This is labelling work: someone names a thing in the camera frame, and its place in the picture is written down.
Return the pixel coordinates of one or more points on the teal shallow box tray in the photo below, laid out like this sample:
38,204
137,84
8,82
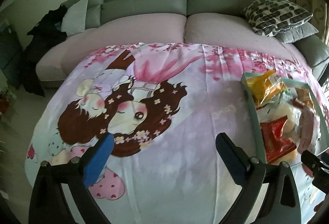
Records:
253,113

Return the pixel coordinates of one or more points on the black clothing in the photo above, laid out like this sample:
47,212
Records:
43,31

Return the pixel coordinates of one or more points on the dark teal furniture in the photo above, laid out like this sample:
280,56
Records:
10,57

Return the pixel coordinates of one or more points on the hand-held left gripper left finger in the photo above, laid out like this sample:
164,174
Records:
97,159

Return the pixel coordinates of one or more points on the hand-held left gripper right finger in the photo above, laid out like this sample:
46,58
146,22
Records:
231,159

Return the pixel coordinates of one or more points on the yellow snack packet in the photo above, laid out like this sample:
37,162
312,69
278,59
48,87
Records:
262,85

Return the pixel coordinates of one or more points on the black and cream patterned pillow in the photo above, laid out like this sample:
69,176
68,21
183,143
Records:
277,14

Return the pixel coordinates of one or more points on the clear bag of white buns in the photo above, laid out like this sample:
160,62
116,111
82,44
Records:
285,111

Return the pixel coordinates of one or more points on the red foil snack packet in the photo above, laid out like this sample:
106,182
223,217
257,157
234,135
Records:
276,136

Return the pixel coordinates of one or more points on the pink printed blanket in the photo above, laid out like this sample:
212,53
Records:
180,175

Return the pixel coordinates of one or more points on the pink ribbed sofa cover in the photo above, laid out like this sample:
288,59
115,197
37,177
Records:
154,29

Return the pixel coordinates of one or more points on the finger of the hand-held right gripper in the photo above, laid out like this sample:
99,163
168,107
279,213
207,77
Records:
312,159

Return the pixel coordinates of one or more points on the light grey pillow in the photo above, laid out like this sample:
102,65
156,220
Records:
75,17

